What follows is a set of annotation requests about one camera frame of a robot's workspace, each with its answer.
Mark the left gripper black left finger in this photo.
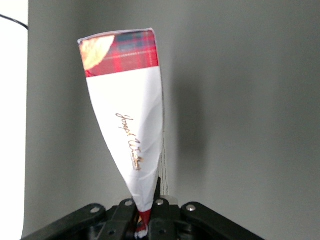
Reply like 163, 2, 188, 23
22, 198, 139, 240

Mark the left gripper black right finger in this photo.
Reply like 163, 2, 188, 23
149, 176, 264, 240

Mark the red tartan cookie box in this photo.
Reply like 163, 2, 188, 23
77, 27, 166, 239

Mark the dark grey table cover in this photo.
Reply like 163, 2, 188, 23
21, 0, 320, 240

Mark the thin black cable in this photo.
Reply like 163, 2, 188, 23
0, 13, 29, 31

